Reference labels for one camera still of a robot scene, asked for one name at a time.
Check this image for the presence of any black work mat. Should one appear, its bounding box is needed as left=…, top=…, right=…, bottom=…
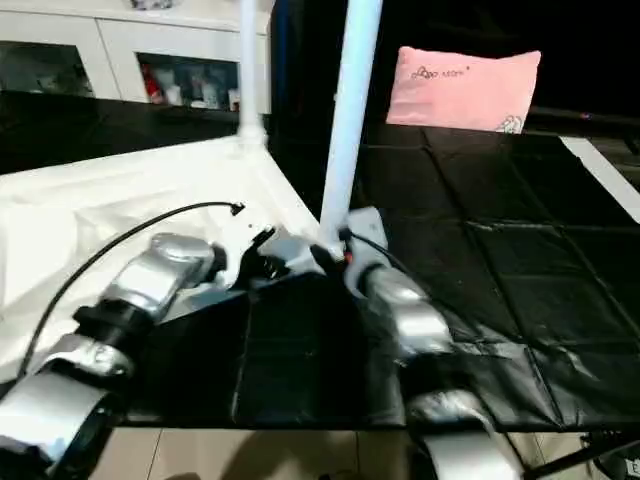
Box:
left=0, top=92, right=640, bottom=431

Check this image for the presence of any white plastic table top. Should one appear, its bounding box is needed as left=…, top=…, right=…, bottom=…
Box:
left=0, top=135, right=346, bottom=386

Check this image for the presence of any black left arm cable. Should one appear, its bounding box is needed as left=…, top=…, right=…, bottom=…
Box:
left=18, top=201, right=247, bottom=379

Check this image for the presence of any pink pillow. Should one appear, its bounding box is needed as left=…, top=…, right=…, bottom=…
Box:
left=386, top=46, right=543, bottom=134

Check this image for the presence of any black metal stand leg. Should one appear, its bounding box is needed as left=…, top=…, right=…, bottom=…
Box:
left=530, top=432, right=640, bottom=480

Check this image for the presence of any white glass-door cabinet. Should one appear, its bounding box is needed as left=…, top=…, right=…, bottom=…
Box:
left=0, top=0, right=273, bottom=111

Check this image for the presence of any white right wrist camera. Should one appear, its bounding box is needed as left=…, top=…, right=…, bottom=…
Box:
left=342, top=206, right=389, bottom=267

